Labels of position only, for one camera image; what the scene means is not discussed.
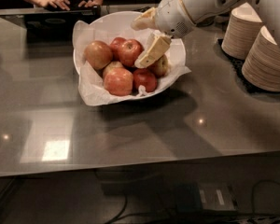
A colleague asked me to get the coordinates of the red apple back centre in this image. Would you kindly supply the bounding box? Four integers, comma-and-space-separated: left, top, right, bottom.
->
109, 37, 126, 61

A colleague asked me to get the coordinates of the white paper liner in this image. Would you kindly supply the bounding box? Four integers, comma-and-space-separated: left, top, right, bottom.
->
72, 12, 192, 107

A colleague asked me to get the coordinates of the yellowish apple far left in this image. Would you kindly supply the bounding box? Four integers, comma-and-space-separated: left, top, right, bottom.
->
84, 40, 113, 70

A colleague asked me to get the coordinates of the black laptop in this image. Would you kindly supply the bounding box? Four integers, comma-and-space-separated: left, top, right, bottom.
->
0, 5, 101, 40

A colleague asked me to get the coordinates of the black tray under plates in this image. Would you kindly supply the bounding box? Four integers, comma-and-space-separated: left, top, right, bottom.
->
222, 50, 273, 93

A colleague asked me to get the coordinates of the front paper plate stack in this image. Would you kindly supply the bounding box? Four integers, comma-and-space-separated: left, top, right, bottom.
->
242, 26, 280, 92

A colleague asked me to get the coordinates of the paper plate stack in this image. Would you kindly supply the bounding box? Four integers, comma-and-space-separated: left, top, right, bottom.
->
221, 3, 263, 60
242, 26, 280, 92

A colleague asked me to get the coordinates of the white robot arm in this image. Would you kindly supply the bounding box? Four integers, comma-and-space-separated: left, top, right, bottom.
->
131, 0, 280, 48

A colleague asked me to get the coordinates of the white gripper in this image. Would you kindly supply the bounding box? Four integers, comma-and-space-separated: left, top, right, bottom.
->
131, 0, 194, 68

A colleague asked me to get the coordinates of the orange red apple front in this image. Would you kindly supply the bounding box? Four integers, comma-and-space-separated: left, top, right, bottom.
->
104, 68, 133, 96

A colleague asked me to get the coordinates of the person's right hand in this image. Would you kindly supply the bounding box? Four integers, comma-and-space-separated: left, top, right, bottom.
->
38, 0, 70, 10

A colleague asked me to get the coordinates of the white bowl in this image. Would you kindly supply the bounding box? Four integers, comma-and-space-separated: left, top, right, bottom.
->
72, 10, 187, 101

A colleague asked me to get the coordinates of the black floor cable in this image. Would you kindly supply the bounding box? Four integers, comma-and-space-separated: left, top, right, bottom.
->
104, 179, 280, 224

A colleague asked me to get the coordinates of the pale apple middle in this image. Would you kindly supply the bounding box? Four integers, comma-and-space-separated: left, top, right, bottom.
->
103, 61, 124, 78

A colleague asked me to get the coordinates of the dark red apple front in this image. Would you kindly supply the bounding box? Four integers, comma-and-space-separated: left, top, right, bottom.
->
133, 68, 158, 92

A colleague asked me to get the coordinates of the dark box under table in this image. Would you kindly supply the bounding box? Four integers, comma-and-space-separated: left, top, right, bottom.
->
174, 182, 238, 215

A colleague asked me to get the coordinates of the red yellow apple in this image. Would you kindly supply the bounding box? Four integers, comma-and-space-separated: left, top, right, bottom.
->
147, 55, 169, 77

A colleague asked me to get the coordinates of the rear paper plate stack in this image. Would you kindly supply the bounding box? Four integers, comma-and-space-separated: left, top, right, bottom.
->
221, 3, 263, 60

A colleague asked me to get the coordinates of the person's left hand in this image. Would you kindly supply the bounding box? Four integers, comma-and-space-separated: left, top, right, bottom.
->
78, 0, 100, 7

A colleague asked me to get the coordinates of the large red apple top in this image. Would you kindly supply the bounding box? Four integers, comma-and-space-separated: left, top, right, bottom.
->
118, 39, 143, 67

